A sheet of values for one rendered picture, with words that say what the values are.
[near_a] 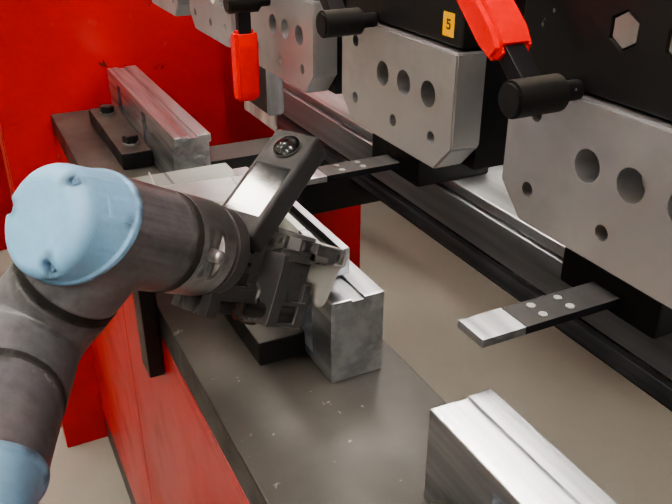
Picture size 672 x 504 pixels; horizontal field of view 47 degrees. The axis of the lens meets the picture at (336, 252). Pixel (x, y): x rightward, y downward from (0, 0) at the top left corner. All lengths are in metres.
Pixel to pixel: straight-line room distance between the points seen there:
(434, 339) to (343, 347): 1.69
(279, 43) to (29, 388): 0.38
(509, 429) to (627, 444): 1.58
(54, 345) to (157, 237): 0.09
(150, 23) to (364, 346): 1.11
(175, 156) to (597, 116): 0.93
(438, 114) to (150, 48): 1.31
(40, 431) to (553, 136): 0.32
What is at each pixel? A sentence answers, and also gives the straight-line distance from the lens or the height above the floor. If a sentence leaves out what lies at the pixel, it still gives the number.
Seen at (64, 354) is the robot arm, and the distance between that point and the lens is 0.52.
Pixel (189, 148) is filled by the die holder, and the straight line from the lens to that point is 1.24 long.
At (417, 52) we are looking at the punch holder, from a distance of 0.50.
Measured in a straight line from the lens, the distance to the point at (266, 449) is 0.72.
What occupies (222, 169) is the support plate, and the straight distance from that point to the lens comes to 0.99.
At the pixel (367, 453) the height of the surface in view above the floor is 0.88.
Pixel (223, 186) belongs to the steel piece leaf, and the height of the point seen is 1.00.
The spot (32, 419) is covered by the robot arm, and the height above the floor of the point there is 1.08.
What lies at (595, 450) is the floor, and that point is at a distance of 2.14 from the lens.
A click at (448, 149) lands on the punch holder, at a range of 0.48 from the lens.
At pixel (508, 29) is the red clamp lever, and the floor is 1.28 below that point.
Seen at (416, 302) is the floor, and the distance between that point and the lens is 2.64.
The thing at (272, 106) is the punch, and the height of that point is 1.11.
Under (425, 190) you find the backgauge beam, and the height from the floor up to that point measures 0.95.
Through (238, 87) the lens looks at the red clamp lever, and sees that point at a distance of 0.72.
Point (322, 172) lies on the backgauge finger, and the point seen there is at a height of 1.00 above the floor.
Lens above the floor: 1.35
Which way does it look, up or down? 27 degrees down
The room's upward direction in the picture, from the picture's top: straight up
